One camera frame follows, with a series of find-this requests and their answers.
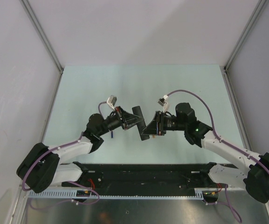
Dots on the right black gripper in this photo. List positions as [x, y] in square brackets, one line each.
[156, 126]

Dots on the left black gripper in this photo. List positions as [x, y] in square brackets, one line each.
[133, 119]

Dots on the black remote control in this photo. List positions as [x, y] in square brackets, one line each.
[140, 125]

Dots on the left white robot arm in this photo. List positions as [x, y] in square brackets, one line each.
[44, 166]

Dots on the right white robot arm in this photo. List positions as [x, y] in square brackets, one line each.
[251, 171]

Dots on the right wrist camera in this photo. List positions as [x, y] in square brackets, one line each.
[164, 103]

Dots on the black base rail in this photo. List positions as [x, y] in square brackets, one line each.
[147, 179]

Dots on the right aluminium frame post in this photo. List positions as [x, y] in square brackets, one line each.
[258, 10]

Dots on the aluminium frame post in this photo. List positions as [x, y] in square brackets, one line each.
[41, 33]
[258, 10]

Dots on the left aluminium frame post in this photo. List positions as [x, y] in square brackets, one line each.
[41, 33]

